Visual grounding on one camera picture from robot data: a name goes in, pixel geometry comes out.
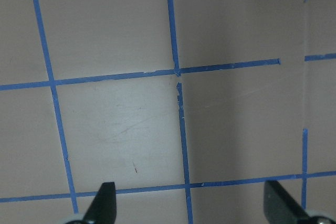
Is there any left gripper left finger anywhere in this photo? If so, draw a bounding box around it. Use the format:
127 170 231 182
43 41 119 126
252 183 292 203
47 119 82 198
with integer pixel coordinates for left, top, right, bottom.
63 182 117 224

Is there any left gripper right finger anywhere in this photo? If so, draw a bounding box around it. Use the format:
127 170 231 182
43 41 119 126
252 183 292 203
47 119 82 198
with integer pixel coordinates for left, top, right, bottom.
263 180 335 224

